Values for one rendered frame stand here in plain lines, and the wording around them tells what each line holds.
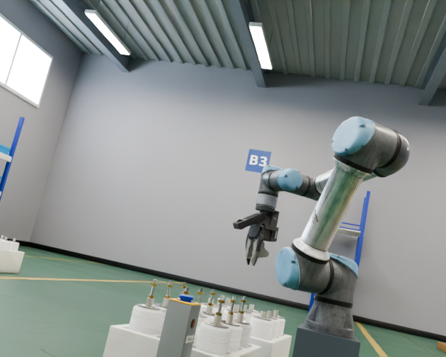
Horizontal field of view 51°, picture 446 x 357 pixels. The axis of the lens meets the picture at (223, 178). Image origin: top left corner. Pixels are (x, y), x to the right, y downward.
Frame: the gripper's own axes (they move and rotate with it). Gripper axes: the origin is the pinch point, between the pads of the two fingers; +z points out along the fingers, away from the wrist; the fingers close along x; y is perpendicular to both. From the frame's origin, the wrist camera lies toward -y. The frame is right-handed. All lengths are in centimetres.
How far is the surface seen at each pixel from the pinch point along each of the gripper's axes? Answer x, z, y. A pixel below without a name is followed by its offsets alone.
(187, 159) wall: 644, -168, 187
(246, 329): -4.8, 22.7, 1.4
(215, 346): -21.2, 26.5, -17.2
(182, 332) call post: -30.0, 22.5, -32.0
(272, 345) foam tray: 12.1, 29.2, 23.8
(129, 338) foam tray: -5.3, 30.5, -38.2
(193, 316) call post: -28.6, 18.1, -29.2
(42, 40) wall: 716, -313, -103
